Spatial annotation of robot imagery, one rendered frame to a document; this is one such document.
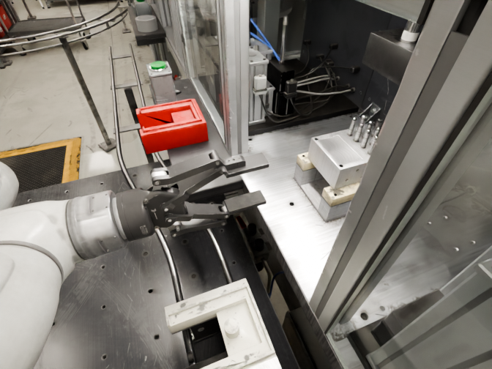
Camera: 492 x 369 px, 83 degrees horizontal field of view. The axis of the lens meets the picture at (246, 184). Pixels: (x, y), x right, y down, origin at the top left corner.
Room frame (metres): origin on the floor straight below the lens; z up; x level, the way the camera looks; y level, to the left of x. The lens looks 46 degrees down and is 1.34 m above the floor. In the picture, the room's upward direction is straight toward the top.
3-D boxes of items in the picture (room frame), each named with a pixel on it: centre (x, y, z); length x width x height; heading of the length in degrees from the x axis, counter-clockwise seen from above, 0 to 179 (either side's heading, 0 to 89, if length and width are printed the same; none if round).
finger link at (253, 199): (0.32, 0.00, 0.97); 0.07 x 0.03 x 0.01; 111
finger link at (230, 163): (0.31, 0.03, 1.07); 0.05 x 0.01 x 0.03; 111
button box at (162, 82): (0.74, 0.23, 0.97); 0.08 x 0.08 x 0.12; 21
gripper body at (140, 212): (0.27, 0.14, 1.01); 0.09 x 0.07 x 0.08; 111
